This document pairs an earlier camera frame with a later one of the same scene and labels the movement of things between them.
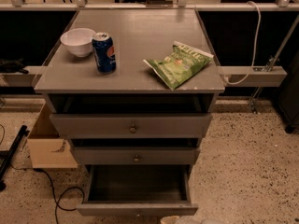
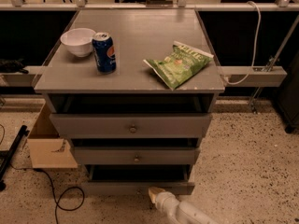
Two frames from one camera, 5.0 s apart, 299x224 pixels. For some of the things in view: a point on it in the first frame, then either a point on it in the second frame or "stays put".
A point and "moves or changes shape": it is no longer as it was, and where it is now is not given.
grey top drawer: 131,125 stays put
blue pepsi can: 105,53 stays put
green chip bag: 182,63 stays put
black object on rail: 12,66 stays put
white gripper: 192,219 → 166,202
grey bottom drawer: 137,190 moves or changes shape
